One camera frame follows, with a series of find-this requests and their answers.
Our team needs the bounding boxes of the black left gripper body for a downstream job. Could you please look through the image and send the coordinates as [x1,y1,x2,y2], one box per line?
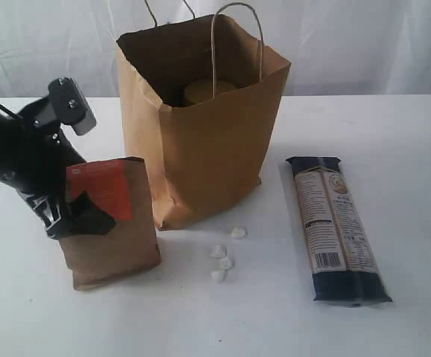
[16,127,85,238]

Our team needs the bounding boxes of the brown pouch orange label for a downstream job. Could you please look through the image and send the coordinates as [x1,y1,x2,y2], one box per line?
[59,157,162,291]

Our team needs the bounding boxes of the clear jar yellow lid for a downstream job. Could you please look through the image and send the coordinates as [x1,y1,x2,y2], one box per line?
[183,80,237,106]

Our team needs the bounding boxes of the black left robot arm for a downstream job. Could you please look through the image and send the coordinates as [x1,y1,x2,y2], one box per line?
[0,97,116,239]

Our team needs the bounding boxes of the brown paper shopping bag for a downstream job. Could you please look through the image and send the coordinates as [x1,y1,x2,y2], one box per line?
[116,10,290,230]

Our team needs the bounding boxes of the black noodle packet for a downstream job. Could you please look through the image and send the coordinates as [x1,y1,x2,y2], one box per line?
[287,156,392,306]

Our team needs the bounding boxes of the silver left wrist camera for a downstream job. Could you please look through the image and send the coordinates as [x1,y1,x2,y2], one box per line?
[48,77,97,136]

